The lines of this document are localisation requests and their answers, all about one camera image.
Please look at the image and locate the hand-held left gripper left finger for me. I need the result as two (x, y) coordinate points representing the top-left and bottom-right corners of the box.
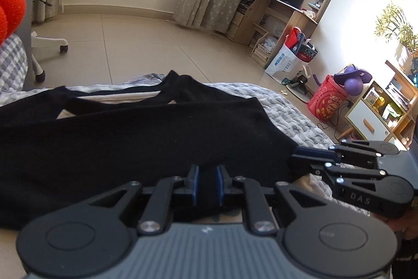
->
(86, 164), (200, 235)

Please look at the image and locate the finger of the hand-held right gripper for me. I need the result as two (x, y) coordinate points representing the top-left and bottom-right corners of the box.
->
(307, 162), (387, 191)
(287, 139), (402, 170)

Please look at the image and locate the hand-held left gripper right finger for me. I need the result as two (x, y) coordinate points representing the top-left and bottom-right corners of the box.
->
(216, 164), (327, 235)

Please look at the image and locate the beige and black sweatshirt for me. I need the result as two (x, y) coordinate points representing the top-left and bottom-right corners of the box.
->
(0, 70), (327, 230)

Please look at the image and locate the person's right forearm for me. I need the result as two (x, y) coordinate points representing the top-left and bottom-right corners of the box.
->
(390, 233), (418, 279)

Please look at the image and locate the person's right hand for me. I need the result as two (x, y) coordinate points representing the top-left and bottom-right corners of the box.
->
(372, 213), (413, 240)

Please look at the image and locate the white and wood cabinet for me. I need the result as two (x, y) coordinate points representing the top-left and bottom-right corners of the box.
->
(346, 59), (418, 150)

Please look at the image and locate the red printed bucket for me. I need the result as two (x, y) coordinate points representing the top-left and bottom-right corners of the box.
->
(307, 75), (351, 126)

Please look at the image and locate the grey checked quilt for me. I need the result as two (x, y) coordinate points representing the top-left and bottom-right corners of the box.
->
(0, 34), (350, 211)

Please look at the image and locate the black device on white stand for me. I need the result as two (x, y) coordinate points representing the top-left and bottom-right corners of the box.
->
(282, 65), (314, 103)

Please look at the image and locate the purple exercise ball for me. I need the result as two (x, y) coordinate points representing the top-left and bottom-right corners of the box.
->
(342, 78), (364, 97)

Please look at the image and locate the purple plastic toy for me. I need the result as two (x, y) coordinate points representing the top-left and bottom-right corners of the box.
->
(333, 65), (373, 85)

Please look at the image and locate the white shopping bag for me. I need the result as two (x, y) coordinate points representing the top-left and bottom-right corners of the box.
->
(264, 44), (303, 83)

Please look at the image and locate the dark tote bag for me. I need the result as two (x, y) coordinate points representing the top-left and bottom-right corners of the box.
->
(295, 39), (318, 63)

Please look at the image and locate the wooden file rack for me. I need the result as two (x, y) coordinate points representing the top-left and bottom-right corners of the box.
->
(250, 34), (282, 69)

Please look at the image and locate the red bag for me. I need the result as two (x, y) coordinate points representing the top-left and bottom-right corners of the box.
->
(285, 27), (301, 52)

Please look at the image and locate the potted green plant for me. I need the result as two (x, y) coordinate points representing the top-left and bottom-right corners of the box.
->
(374, 0), (418, 64)

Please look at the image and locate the wooden desk with shelves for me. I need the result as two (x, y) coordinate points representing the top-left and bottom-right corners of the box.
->
(225, 0), (340, 46)

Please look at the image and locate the pale patterned drape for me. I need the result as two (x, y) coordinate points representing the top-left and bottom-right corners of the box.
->
(33, 0), (64, 23)

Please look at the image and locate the red flower cushion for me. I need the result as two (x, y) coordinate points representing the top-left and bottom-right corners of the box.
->
(0, 0), (27, 46)

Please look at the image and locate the black floor cable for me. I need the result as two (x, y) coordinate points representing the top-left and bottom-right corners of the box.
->
(317, 99), (355, 142)

